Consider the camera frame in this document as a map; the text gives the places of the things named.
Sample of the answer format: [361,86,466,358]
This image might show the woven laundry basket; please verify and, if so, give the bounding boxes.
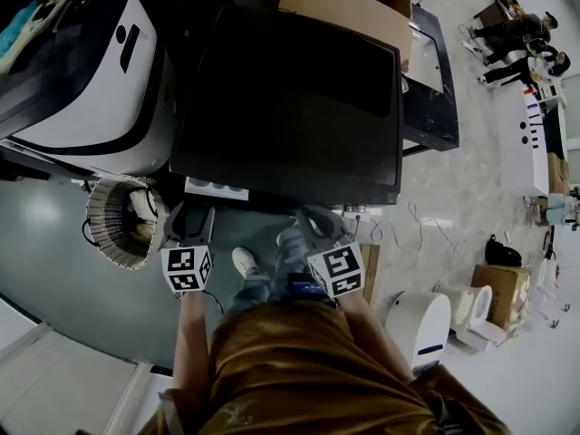
[82,174,168,272]

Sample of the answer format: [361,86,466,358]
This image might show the white counter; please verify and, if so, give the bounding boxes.
[499,81,553,198]

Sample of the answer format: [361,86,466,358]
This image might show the white top-load washing machine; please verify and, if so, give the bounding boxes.
[0,0,177,177]

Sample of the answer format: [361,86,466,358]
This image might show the black marble table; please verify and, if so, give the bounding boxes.
[400,4,461,157]

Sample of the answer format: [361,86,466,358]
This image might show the white floor cable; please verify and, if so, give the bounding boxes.
[370,200,478,290]

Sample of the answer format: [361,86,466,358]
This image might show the white detergent drawer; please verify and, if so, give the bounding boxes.
[184,176,252,202]

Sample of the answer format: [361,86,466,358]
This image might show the white power strip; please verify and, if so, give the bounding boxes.
[341,212,365,234]

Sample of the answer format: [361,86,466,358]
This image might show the open cardboard box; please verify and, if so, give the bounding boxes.
[275,0,414,59]

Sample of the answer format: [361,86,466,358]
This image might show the flat cardboard sheet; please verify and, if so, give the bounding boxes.
[359,242,382,306]

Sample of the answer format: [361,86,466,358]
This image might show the person's brown shirt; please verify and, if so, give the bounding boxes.
[148,298,516,435]

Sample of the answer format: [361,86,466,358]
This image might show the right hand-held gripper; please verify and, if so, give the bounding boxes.
[293,204,367,300]

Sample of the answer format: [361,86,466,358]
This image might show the black front-load washing machine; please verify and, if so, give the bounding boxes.
[168,5,405,207]

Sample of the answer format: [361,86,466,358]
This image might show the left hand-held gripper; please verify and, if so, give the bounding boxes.
[160,199,217,295]

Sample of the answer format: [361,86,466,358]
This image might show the person's white shoe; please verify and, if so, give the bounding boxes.
[231,246,260,279]

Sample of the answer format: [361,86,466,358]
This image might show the person's jeans legs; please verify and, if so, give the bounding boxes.
[223,226,314,317]

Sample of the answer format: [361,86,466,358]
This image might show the white toilet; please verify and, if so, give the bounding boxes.
[440,284,509,353]

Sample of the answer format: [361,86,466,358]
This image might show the light blue cloth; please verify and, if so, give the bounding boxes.
[0,1,47,59]

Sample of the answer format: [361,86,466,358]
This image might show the dark blue waist device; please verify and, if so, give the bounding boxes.
[286,273,331,299]

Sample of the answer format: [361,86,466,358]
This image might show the black bag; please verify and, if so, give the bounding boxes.
[483,237,524,270]

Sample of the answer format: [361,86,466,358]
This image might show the white cylindrical appliance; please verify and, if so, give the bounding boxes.
[383,289,453,372]

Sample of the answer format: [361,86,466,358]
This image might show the person's right forearm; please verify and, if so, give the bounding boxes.
[336,289,414,383]

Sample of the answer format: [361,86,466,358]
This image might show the person's left forearm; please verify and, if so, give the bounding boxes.
[173,289,210,392]

